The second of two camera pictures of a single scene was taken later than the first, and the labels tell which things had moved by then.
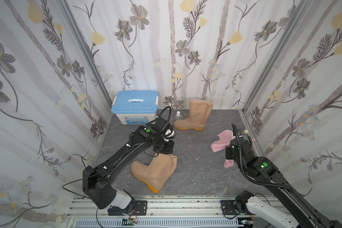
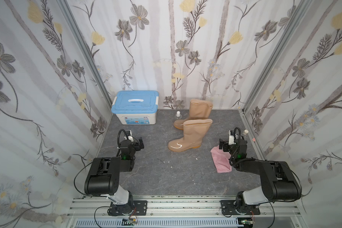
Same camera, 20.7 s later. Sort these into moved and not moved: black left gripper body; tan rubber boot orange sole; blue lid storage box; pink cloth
Moved: black left gripper body; pink cloth
Not moved: blue lid storage box; tan rubber boot orange sole
